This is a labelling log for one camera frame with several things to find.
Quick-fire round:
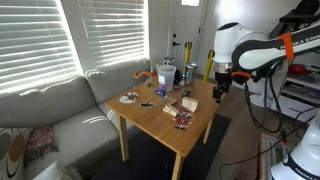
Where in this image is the small blue object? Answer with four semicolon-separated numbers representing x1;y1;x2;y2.
154;88;168;98

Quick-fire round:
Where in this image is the orange cable clip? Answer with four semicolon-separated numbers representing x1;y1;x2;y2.
231;70;253;80
278;32;296;61

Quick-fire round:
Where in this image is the red patterned cloth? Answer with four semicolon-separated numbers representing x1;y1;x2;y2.
24;125;59;164

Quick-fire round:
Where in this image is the red object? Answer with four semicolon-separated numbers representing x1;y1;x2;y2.
288;63;308;76

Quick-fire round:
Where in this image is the circle patterned cushion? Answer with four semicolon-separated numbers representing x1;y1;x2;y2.
0;128;33;180

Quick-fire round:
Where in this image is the orange plush toy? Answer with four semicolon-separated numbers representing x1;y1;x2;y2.
133;69;158;81

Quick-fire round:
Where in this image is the grey white small object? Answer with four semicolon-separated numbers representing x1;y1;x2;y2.
162;56;176;66

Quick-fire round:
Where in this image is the clear plastic pitcher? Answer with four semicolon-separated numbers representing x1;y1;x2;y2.
156;64;177;93

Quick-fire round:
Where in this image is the black exercise machine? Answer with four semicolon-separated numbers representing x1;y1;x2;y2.
269;0;320;40

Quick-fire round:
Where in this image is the yellow pole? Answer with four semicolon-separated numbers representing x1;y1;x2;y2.
183;41;193;77
202;49;216;83

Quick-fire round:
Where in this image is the white window blind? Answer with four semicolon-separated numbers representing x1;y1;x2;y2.
0;0;81;93
79;0;149;68

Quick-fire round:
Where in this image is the white door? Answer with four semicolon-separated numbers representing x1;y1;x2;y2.
168;0;208;77

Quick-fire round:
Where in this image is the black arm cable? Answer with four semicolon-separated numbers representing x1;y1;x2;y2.
243;61;288;134

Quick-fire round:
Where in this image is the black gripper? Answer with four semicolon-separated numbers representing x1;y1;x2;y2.
212;70;233;104

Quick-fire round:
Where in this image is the white shelf unit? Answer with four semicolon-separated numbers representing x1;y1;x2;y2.
270;61;320;124

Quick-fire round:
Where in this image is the metal tumbler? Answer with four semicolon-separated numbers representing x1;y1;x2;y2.
184;61;200;86

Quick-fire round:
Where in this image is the grey sofa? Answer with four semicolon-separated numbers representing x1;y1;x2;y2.
0;58;153;180

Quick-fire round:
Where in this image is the dark rug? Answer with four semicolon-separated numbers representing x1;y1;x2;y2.
89;113;233;180

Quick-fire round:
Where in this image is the white stand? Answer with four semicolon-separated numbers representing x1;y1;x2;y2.
249;78;278;109

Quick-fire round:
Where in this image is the round black white plate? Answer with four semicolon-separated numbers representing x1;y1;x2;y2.
118;90;142;105

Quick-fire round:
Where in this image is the wooden table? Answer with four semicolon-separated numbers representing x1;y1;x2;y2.
104;77;230;180

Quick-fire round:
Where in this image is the white cushion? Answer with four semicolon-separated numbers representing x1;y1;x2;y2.
33;161;83;180

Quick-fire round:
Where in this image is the thin black cable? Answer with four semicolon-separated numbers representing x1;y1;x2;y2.
218;105;320;180

